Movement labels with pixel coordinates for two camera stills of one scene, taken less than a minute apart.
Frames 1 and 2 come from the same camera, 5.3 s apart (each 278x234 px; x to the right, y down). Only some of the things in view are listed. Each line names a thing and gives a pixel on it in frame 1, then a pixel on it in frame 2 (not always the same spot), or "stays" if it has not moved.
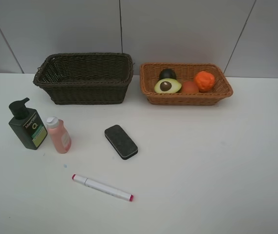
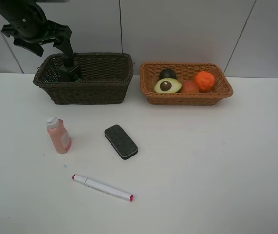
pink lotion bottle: [59, 136] stays
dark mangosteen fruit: [167, 73] stays
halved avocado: [167, 85] stays
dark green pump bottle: [27, 124] to [70, 72]
